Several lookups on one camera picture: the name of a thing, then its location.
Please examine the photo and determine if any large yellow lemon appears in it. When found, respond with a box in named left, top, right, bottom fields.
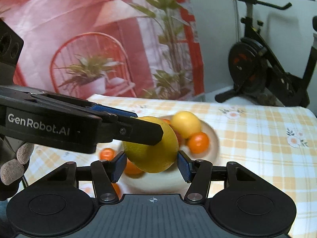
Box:
left=123, top=116, right=179, bottom=173

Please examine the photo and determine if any gloved left hand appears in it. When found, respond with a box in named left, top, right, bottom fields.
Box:
left=1, top=135, right=34, bottom=201

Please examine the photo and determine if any mandarin orange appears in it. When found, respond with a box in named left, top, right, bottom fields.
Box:
left=112, top=183, right=121, bottom=199
left=124, top=159, right=143, bottom=176
left=187, top=132, right=210, bottom=154

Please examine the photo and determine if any mandarin left of plate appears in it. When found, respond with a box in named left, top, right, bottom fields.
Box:
left=99, top=148, right=116, bottom=161

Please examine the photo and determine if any beige round plate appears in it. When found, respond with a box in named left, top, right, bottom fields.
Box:
left=118, top=120, right=219, bottom=196

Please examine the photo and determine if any yellow green lemon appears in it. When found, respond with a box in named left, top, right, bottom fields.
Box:
left=170, top=111, right=201, bottom=139

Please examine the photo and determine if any red printed backdrop cloth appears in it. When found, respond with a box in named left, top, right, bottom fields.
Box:
left=1, top=0, right=204, bottom=100

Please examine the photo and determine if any orange plaid tablecloth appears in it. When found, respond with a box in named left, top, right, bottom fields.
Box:
left=25, top=95, right=316, bottom=237

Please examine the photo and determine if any black exercise bike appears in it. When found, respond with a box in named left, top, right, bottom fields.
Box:
left=215, top=0, right=316, bottom=107

